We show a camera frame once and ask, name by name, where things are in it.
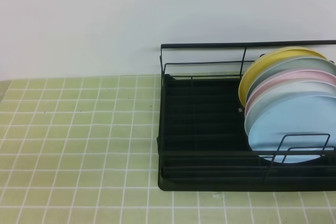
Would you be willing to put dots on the light blue plate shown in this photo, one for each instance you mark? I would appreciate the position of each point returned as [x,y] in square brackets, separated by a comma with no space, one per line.
[302,124]

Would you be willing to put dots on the yellow plate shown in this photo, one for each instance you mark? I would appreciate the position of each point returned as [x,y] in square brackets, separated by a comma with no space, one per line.
[265,61]

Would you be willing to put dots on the pale green plate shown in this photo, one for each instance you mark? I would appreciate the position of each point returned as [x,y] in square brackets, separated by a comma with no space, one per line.
[292,63]

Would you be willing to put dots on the white plate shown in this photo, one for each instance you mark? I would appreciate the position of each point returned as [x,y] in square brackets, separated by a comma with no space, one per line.
[277,92]

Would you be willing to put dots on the pink plate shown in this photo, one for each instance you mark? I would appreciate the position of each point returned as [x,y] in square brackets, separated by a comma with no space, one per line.
[288,75]

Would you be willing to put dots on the black wire dish rack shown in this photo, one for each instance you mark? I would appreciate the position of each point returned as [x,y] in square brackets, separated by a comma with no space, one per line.
[202,143]

